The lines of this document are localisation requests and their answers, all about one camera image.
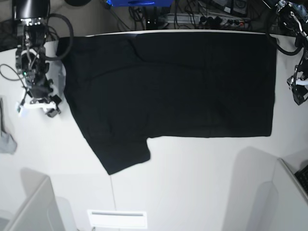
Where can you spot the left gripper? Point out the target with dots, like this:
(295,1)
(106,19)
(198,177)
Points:
(297,82)

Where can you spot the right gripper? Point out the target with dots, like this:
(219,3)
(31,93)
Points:
(37,95)

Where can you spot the black T-shirt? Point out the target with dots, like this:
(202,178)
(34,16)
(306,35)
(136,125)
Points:
(124,89)

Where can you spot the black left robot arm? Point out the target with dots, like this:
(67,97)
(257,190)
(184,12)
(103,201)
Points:
(295,18)

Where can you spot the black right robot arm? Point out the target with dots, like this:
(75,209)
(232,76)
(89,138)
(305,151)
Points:
(30,18)

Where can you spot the grey cloth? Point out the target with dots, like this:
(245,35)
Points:
(7,143)

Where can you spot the black keyboard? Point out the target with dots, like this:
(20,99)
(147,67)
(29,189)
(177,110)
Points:
(302,177)

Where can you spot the white right partition panel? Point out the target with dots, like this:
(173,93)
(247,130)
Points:
(280,204)

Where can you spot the white partition panel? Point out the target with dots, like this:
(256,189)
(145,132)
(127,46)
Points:
(39,212)
(280,204)

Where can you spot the white left partition panel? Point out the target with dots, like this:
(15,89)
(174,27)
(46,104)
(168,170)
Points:
(39,212)

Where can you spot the white power strip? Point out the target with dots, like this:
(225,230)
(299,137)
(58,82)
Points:
(204,21)

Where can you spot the blue box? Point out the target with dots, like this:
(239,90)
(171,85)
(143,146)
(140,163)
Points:
(142,3)

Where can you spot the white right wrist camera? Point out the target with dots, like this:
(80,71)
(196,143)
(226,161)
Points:
(21,109)

